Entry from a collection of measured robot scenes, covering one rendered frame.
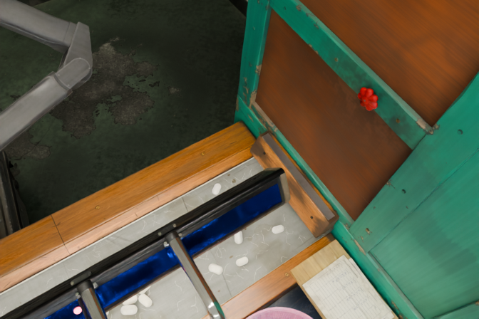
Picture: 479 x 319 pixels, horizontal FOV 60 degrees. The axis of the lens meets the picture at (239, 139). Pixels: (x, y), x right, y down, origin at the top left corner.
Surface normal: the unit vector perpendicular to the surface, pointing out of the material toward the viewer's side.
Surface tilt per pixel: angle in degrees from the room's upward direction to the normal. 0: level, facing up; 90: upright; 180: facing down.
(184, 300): 0
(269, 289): 0
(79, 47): 38
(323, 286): 0
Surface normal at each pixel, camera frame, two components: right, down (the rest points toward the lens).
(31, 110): 0.59, -0.06
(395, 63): -0.83, 0.43
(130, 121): 0.08, -0.54
